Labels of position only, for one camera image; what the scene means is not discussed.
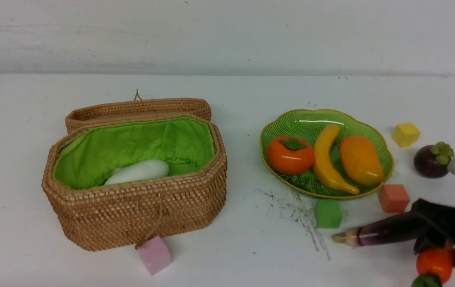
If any white radish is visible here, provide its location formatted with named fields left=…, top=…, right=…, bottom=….
left=104, top=159, right=169, bottom=185

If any green ribbed glass plate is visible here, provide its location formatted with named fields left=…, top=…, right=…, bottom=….
left=259, top=109, right=394, bottom=200

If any purple mangosteen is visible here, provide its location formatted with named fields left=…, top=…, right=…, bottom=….
left=413, top=142, right=454, bottom=179

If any orange persimmon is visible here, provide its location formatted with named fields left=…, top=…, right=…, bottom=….
left=267, top=136, right=315, bottom=175

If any purple eggplant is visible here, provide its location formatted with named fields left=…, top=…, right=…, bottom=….
left=332, top=211, right=427, bottom=247

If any orange foam cube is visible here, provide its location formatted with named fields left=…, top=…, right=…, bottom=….
left=378, top=184, right=410, bottom=214

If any yellow banana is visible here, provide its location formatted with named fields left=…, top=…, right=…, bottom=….
left=313, top=124, right=360, bottom=195

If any pink foam cube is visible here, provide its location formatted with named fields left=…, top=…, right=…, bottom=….
left=138, top=236, right=173, bottom=276

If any green foam cube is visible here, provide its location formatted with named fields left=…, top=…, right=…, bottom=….
left=314, top=199, right=343, bottom=229

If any woven rattan basket lid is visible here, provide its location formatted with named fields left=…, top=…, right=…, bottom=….
left=64, top=91, right=212, bottom=133

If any orange red pepper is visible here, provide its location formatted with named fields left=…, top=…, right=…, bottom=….
left=411, top=240, right=455, bottom=287

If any woven rattan basket green lining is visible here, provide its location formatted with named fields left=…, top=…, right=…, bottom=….
left=42, top=114, right=228, bottom=251

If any yellow foam cube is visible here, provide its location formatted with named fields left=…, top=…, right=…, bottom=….
left=391, top=122, right=421, bottom=148

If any orange yellow mango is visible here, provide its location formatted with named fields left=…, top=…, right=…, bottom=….
left=338, top=136, right=384, bottom=187

